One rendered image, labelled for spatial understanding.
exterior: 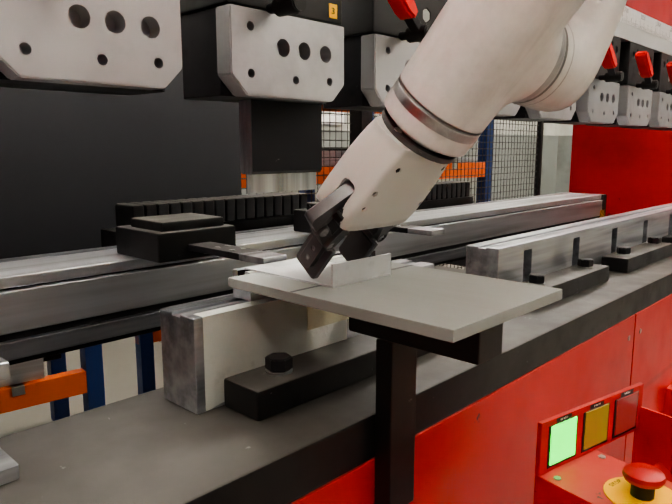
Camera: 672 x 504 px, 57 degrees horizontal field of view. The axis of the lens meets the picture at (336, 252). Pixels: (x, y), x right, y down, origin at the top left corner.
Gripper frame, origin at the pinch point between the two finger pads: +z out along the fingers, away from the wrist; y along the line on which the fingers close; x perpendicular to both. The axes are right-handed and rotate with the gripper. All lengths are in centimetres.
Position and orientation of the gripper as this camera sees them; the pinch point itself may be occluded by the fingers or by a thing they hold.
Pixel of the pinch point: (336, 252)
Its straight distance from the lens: 62.2
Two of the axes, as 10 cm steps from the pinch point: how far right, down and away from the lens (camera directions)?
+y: -6.8, 1.2, -7.3
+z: -4.8, 6.8, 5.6
